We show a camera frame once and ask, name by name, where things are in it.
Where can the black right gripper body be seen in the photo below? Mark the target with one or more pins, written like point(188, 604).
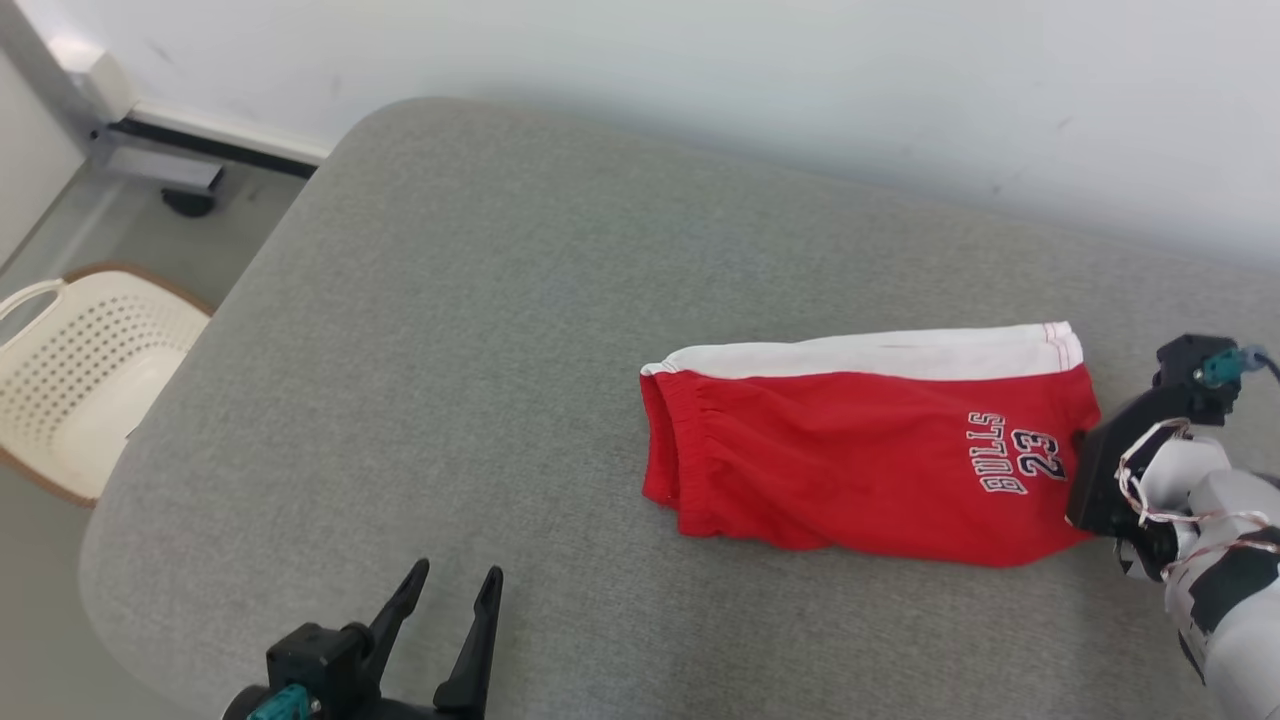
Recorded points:
point(1095, 480)

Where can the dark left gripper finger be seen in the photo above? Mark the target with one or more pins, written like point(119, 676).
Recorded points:
point(475, 660)
point(400, 610)

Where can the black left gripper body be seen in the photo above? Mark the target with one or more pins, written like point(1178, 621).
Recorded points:
point(400, 712)

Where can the red Bulls shorts white panel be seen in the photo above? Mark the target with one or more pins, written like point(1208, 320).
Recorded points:
point(850, 470)

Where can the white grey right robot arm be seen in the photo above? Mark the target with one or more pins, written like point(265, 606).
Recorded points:
point(1240, 640)

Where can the cream perforated laundry basket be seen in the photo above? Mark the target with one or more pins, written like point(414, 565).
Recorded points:
point(90, 380)

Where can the black caster wheel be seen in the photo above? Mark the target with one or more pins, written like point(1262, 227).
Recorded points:
point(188, 203)

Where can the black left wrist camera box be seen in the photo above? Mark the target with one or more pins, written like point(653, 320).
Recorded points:
point(315, 655)

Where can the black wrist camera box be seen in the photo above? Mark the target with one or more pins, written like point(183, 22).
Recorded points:
point(315, 655)
point(1185, 372)

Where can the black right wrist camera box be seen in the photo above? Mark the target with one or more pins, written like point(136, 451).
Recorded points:
point(1185, 372)

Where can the grey metal support frame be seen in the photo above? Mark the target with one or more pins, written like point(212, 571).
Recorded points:
point(150, 168)

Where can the white bracket block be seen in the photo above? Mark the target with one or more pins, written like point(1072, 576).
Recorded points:
point(100, 85)

